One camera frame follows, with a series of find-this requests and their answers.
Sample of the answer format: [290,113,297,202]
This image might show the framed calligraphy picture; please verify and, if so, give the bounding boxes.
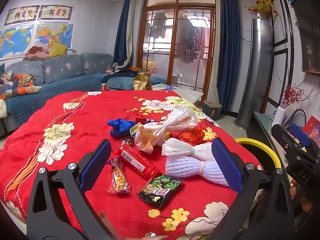
[4,5,40,26]
[40,5,73,21]

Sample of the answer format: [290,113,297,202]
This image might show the white plastic bag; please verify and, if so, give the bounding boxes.
[134,106,198,155]

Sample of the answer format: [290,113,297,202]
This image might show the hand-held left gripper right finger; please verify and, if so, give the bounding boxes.
[207,137,295,240]

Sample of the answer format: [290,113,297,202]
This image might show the yellow cushion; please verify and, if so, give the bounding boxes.
[49,42,68,58]

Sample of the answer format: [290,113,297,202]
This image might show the blue stool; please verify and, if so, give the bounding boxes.
[202,101,223,120]

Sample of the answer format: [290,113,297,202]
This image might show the white foam net green tie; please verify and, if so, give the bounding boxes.
[162,137,216,161]

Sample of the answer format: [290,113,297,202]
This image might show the yellow white snack packet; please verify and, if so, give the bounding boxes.
[130,123,144,137]

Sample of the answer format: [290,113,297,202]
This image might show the red berry branches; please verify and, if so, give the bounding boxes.
[280,86,304,109]

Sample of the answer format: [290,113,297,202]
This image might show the world map poster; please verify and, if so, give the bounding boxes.
[0,25,34,60]

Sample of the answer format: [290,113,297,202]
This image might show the red candy wrapper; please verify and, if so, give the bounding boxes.
[136,114,155,125]

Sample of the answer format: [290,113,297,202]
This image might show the clear orange snack wrapper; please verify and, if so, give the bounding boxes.
[107,157,131,194]

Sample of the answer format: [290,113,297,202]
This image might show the yellow artificial flowers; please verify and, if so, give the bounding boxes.
[244,0,278,19]

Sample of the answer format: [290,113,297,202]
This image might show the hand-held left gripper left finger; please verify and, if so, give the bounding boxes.
[26,139,118,240]

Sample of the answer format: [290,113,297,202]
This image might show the black cable loop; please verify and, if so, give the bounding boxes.
[287,109,308,128]

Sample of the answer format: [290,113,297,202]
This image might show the black bin with yellow rim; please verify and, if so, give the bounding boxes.
[235,137,279,171]

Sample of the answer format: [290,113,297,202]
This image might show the blue grey sofa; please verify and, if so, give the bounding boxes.
[0,52,167,138]

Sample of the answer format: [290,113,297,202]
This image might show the pile of clothes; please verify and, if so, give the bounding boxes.
[24,46,49,62]

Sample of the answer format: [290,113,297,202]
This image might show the colourful children's book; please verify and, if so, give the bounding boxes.
[301,116,320,139]

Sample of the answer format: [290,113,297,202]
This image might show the silver tower air conditioner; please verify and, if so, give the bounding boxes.
[234,17,274,130]

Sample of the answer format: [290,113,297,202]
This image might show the gold paper bag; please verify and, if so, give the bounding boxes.
[133,71,153,91]

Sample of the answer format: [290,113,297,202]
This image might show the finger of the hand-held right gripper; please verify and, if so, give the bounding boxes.
[271,124,304,160]
[290,124,316,153]

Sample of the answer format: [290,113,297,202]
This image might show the wall television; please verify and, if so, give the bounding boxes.
[291,0,320,75]

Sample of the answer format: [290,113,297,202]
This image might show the white coffee table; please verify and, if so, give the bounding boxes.
[152,82,204,106]

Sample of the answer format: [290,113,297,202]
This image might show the country map poster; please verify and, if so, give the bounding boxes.
[35,23,75,50]

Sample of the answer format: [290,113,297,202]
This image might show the red floral blanket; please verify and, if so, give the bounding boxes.
[0,90,263,240]

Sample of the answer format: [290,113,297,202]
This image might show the red plastic tube bottle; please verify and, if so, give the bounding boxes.
[117,145,161,179]

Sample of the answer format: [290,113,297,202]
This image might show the blue bag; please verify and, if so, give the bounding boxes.
[107,119,137,139]

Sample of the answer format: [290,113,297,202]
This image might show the red plastic bag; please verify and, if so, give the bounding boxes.
[171,127,206,144]

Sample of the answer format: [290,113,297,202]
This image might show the wooden glass door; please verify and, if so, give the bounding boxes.
[137,0,217,101]

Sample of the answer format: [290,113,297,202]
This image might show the colourful patterned cloth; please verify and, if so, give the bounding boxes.
[0,71,42,101]

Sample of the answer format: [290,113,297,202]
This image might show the blue curtain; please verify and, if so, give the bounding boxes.
[114,0,132,67]
[216,0,241,113]

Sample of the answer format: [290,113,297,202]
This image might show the black snack packet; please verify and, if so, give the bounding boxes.
[137,175,184,209]

